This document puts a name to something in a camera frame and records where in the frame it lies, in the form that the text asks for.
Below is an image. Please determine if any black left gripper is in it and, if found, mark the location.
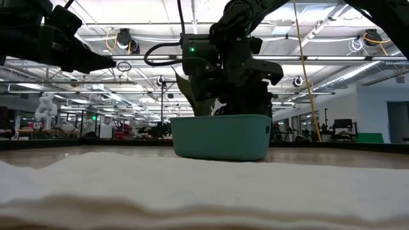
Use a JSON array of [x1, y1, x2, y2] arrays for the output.
[[0, 4, 117, 74]]

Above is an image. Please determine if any snake plant in white pot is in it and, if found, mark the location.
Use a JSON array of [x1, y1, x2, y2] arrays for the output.
[[172, 66, 224, 117]]

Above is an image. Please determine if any white folded cloth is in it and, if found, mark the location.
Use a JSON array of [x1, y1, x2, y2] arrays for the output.
[[0, 151, 409, 230]]

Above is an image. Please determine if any black hanging cable loop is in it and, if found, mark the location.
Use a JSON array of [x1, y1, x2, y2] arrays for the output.
[[116, 60, 132, 73]]

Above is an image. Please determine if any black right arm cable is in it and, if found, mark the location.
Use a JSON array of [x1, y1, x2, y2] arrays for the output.
[[143, 0, 187, 67]]

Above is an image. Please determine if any teal plastic tupperware container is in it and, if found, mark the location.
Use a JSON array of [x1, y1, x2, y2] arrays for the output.
[[169, 114, 273, 162]]

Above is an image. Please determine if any green panel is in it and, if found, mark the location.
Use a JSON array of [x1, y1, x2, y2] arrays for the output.
[[357, 132, 385, 144]]

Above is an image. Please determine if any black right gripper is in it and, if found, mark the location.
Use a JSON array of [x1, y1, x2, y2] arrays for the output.
[[180, 33, 284, 116]]

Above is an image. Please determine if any yellow hanging cable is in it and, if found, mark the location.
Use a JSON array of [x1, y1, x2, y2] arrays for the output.
[[293, 0, 323, 142]]

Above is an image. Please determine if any black aluminium table frame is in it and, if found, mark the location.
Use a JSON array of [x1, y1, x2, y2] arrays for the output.
[[0, 137, 409, 155]]

